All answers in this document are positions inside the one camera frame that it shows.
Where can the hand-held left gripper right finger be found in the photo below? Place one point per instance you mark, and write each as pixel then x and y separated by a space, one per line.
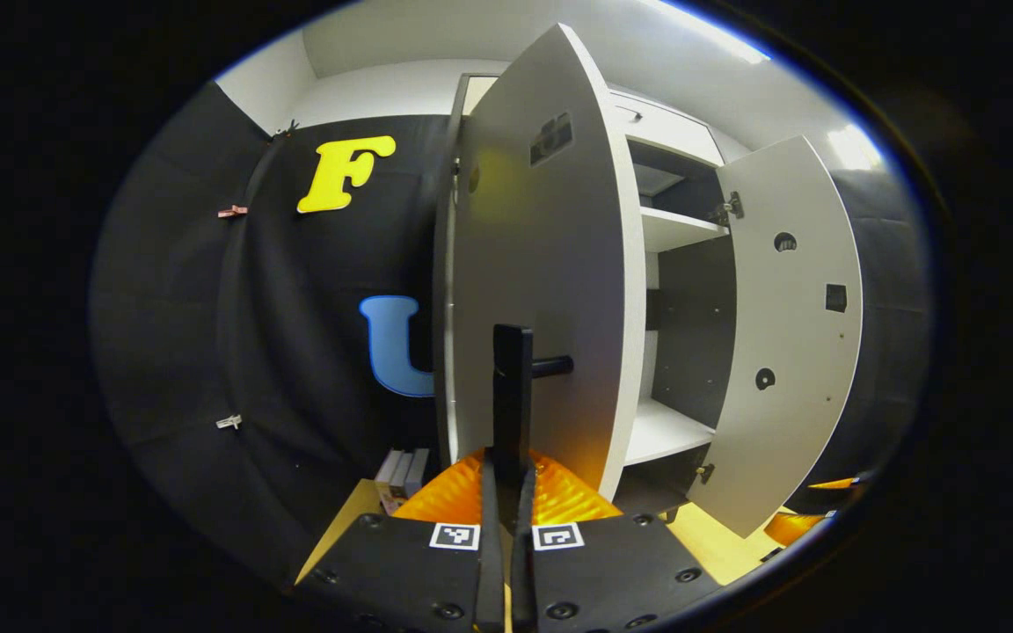
pixel 524 545

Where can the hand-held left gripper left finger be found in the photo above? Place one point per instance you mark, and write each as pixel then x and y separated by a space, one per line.
pixel 491 545

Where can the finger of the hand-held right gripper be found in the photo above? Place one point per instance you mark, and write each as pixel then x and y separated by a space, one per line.
pixel 836 483
pixel 792 527

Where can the grey shoe cabinet door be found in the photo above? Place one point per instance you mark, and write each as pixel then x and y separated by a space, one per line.
pixel 788 334
pixel 550 264

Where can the grey double-door shoe cabinet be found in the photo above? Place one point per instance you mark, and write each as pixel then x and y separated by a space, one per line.
pixel 691 316

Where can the metal door hinge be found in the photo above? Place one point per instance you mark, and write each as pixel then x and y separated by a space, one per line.
pixel 705 473
pixel 726 209

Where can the white cabinet shelf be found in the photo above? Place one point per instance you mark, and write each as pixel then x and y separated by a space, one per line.
pixel 665 432
pixel 674 230

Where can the grey cabinet drawer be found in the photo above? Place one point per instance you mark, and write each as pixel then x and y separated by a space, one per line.
pixel 674 132

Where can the small dark box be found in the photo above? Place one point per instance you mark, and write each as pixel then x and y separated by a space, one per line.
pixel 417 470

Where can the white clip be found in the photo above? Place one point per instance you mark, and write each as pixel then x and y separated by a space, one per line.
pixel 229 422

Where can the ceiling light panel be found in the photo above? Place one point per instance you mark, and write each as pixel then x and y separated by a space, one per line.
pixel 854 148

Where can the black backdrop cloth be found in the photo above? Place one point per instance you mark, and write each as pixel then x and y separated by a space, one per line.
pixel 163 334

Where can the black clip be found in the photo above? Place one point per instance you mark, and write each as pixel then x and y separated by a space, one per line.
pixel 285 130

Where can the long ceiling light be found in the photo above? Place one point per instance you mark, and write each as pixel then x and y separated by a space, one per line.
pixel 709 31

